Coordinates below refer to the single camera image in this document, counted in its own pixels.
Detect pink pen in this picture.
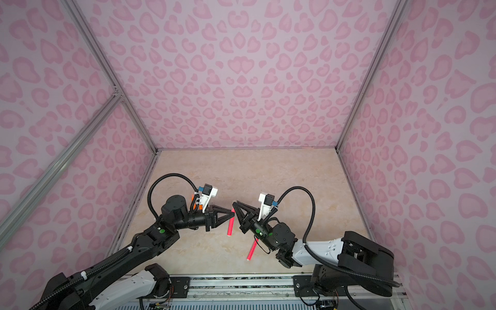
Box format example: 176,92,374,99
227,209,236,236
246,238,258,261

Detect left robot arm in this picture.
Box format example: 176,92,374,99
31,195,235,309

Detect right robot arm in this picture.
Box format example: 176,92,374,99
232,201,400,297

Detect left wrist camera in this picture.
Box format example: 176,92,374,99
195,183,218,213

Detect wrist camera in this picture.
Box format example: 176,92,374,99
195,183,218,213
258,192,278,221

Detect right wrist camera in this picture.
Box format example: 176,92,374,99
258,192,278,221

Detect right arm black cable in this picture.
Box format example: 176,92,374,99
270,186,400,289

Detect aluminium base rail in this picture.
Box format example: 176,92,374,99
89,272,412,309

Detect diagonal aluminium frame bar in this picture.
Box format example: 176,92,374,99
1,91,122,249

